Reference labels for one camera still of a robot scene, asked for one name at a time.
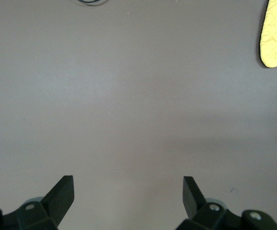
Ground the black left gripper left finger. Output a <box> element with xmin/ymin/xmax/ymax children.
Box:
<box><xmin>0</xmin><ymin>175</ymin><xmax>75</xmax><ymax>230</ymax></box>

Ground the yellow quilted oven mitt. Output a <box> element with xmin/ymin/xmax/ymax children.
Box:
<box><xmin>258</xmin><ymin>0</ymin><xmax>277</xmax><ymax>68</ymax></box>

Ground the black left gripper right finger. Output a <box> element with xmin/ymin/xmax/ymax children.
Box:
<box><xmin>175</xmin><ymin>176</ymin><xmax>277</xmax><ymax>230</ymax></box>

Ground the black looped cable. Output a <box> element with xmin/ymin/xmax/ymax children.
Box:
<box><xmin>77</xmin><ymin>0</ymin><xmax>108</xmax><ymax>6</ymax></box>

